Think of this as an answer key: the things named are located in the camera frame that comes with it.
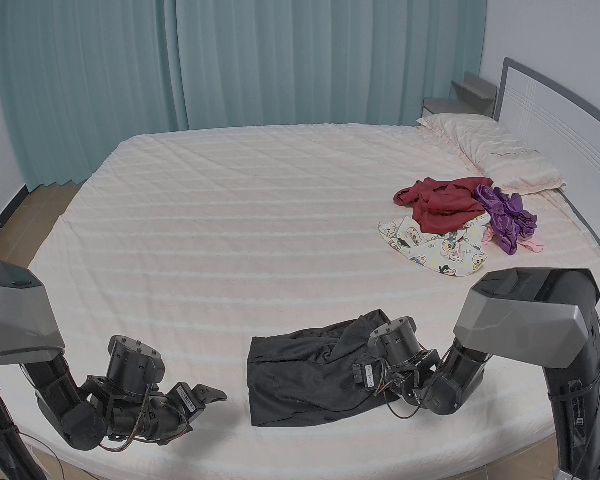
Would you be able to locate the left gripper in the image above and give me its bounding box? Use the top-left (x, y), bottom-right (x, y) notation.
top-left (142, 382), bottom-right (228, 444)

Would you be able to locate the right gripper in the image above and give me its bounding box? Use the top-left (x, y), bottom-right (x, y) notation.
top-left (352, 360), bottom-right (413, 401)

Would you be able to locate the black T-shirt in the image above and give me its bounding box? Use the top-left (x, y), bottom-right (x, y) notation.
top-left (246, 309), bottom-right (396, 426)

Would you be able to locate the bed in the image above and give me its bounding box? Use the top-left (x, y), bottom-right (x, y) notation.
top-left (30, 57), bottom-right (600, 480)

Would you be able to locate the white printed garment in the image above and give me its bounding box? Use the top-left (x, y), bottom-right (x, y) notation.
top-left (378, 215), bottom-right (488, 278)

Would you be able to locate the dark red garment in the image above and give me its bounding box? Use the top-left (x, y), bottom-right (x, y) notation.
top-left (393, 178), bottom-right (496, 234)

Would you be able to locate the purple garment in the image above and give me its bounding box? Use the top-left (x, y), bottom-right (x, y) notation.
top-left (475, 184), bottom-right (538, 256)

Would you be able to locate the pink garment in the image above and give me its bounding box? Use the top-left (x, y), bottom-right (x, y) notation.
top-left (482, 225), bottom-right (545, 254)

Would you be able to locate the cream pillow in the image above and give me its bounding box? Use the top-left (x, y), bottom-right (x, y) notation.
top-left (416, 113), bottom-right (567, 195)

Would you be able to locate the grey bedside table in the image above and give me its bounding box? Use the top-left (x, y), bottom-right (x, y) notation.
top-left (422, 72), bottom-right (498, 118)

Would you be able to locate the blue-green curtain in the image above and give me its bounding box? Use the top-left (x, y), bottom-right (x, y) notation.
top-left (172, 0), bottom-right (488, 129)
top-left (0, 0), bottom-right (191, 189)

